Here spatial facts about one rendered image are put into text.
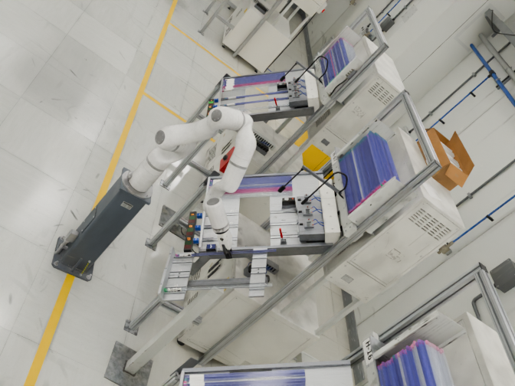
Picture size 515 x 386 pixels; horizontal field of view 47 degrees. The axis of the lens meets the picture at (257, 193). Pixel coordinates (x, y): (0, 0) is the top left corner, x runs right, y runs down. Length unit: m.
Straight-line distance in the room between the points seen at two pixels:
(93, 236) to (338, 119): 1.97
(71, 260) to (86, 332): 0.43
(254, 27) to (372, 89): 3.45
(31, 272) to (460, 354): 2.26
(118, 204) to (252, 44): 4.67
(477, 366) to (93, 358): 1.97
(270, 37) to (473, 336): 5.70
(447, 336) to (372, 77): 2.31
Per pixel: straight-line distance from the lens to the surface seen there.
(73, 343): 3.37
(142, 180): 3.15
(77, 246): 3.50
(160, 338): 3.19
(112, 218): 3.32
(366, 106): 4.35
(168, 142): 2.96
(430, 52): 6.18
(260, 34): 7.54
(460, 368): 2.39
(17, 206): 3.77
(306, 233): 3.12
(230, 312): 3.47
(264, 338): 3.64
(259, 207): 4.78
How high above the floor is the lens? 2.55
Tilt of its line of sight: 27 degrees down
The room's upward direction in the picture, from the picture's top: 45 degrees clockwise
